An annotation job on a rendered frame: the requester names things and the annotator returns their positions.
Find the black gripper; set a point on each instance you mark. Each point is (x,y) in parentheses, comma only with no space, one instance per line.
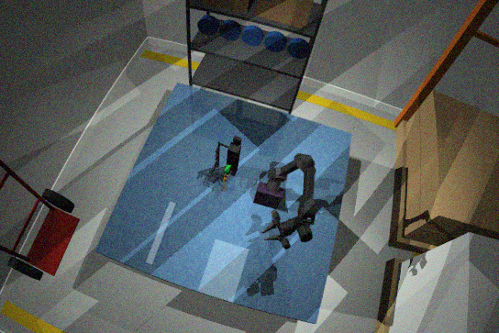
(284,227)

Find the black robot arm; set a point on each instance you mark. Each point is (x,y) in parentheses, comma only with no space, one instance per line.
(307,208)

